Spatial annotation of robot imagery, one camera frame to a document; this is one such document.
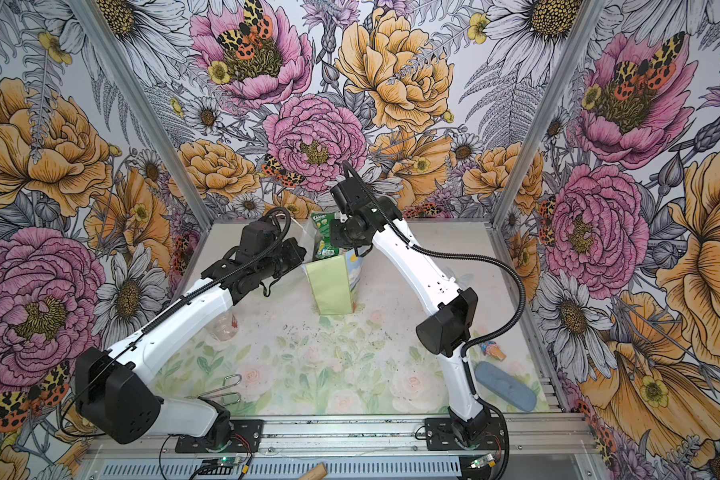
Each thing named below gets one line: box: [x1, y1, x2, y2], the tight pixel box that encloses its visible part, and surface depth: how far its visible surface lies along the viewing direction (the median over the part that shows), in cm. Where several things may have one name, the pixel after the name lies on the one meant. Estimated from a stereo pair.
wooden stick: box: [299, 462, 328, 480], surface depth 70 cm
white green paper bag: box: [302, 249, 365, 315], surface depth 83 cm
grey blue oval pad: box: [474, 361, 537, 413], surface depth 81 cm
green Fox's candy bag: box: [311, 212, 340, 260], surface depth 84 cm
